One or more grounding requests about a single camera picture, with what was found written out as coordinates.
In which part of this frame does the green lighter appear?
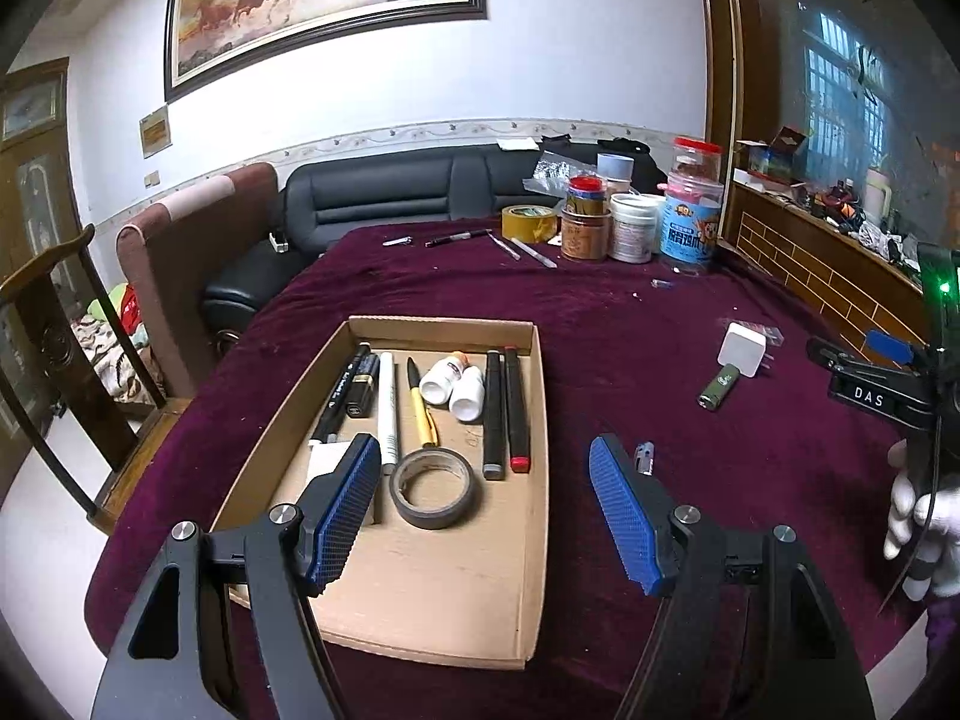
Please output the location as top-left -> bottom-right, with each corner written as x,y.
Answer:
698,364 -> 740,411

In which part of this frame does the black horizontal marker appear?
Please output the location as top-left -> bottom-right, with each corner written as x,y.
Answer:
309,343 -> 371,445

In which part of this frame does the white long tube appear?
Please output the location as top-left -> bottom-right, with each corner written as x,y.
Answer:
376,351 -> 398,476

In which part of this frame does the black tape roll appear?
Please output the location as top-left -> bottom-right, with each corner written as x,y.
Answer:
387,447 -> 478,530

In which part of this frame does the black red-capped marker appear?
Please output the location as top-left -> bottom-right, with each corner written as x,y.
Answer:
503,346 -> 530,475

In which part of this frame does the long black grey-capped marker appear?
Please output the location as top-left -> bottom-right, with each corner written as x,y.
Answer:
482,349 -> 506,481

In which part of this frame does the small white bottle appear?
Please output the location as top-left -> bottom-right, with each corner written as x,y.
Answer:
448,366 -> 485,422

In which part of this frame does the white card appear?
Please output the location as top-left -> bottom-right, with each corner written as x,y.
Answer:
306,440 -> 350,483

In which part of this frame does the clear plastic pen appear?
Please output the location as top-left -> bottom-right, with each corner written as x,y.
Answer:
633,442 -> 656,476

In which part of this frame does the white orange-capped glue bottle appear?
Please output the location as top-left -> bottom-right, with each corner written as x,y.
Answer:
418,351 -> 469,406

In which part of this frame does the white gloved right hand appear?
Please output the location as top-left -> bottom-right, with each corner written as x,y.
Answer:
884,439 -> 958,601

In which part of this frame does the wooden brick-pattern cabinet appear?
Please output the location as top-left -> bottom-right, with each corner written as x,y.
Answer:
722,182 -> 928,362

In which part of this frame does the clear plastic red-label case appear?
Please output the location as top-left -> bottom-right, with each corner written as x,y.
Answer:
739,320 -> 784,348

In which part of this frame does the white power adapter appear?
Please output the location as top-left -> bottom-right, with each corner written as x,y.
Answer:
718,322 -> 770,379

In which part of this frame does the maroon velvet tablecloth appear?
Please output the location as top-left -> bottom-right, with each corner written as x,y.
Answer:
85,223 -> 919,718

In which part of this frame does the wooden chair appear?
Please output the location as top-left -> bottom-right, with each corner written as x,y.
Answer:
2,224 -> 189,535

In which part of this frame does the cardboard tray box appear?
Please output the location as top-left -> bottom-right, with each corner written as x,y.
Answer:
213,316 -> 550,670

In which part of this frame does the blue label clear jar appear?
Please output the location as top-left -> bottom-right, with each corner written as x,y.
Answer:
659,172 -> 724,270

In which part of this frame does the red-lid clear jar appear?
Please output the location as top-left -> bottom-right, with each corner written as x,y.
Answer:
672,137 -> 724,182

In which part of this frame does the white plastic jar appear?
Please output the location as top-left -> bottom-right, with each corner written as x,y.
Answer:
608,193 -> 664,265

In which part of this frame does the grey tape roll stack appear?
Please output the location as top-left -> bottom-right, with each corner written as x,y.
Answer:
596,153 -> 635,197

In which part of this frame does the brown snack jar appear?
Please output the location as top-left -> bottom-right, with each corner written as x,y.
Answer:
562,176 -> 610,262

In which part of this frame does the white stick far table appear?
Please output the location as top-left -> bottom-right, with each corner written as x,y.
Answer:
509,238 -> 558,270

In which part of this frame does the brown fabric chair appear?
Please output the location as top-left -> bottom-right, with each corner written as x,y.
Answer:
116,163 -> 278,397

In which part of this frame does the yellow tape roll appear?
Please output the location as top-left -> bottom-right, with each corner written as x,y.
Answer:
501,205 -> 560,244

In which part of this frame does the black pen far table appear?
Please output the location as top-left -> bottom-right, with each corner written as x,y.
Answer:
425,229 -> 491,249

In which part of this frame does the black leather sofa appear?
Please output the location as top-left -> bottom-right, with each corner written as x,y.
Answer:
199,135 -> 665,356

